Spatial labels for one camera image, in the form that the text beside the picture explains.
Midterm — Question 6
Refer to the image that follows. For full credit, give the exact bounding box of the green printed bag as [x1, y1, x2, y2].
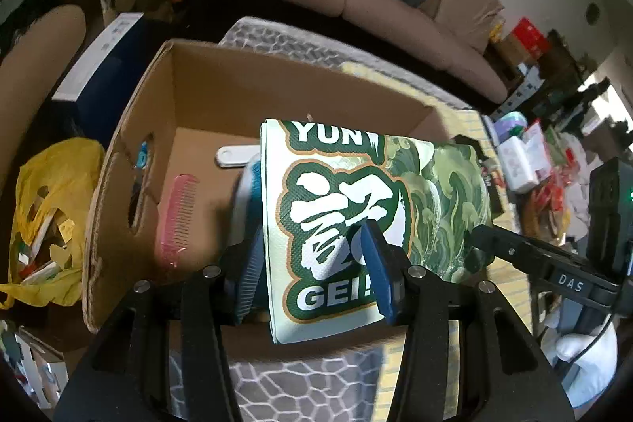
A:
[260, 119, 495, 344]

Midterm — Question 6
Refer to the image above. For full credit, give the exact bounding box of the pink comb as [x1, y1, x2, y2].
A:
[154, 174, 199, 269]

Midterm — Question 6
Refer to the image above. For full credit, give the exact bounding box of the white tissue pack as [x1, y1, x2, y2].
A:
[497, 138, 540, 193]

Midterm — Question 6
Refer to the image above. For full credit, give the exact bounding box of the grey honeycomb table mat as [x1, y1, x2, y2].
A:
[168, 345, 387, 422]

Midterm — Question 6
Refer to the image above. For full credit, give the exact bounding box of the grey ribbed table cover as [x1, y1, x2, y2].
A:
[219, 17, 473, 111]

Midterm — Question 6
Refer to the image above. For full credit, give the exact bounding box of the dark blue box white label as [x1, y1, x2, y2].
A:
[52, 11, 164, 141]

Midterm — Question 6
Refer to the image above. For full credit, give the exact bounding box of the cardboard box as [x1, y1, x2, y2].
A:
[81, 39, 448, 361]

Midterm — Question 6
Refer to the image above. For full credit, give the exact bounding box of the brown armchair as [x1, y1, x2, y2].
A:
[0, 4, 87, 166]

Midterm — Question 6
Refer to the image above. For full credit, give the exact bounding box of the red box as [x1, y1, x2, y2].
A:
[509, 17, 550, 52]

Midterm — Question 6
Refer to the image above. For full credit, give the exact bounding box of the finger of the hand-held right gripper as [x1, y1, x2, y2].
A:
[470, 224, 555, 277]

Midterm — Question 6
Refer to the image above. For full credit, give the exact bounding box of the white oblong case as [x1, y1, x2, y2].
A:
[216, 144, 263, 169]

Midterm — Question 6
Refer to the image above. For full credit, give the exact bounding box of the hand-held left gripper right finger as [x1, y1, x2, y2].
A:
[360, 220, 577, 422]

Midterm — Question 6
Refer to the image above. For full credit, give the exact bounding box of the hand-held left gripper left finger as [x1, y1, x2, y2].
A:
[53, 227, 265, 422]

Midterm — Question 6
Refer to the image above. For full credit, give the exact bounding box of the person's right hand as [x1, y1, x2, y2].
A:
[541, 323, 619, 388]

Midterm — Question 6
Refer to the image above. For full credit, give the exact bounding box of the black cable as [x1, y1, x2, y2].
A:
[554, 298, 625, 383]

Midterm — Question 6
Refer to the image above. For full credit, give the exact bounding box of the yellow plastic bag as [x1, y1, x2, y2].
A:
[0, 138, 104, 309]

